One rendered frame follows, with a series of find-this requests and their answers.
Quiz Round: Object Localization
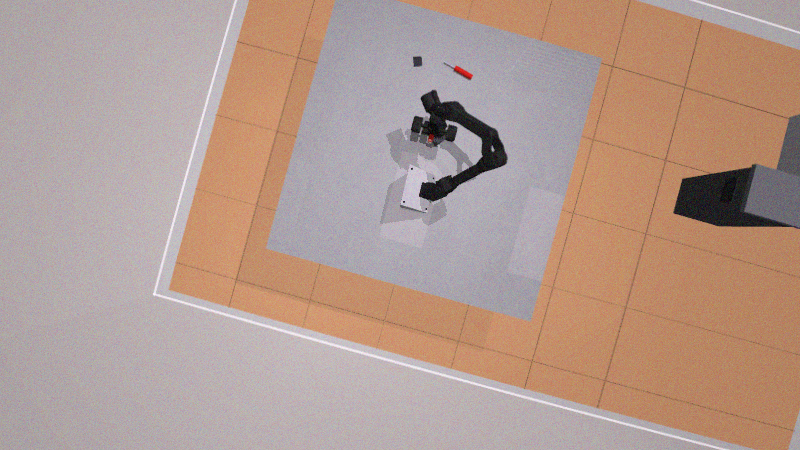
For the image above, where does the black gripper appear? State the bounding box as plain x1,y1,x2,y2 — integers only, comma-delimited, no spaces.
411,116,458,142

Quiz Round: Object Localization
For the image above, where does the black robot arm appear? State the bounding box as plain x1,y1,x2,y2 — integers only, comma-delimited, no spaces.
419,90,508,201

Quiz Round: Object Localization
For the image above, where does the red-handled screwdriver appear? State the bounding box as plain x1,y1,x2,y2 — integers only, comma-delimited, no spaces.
444,61,473,80

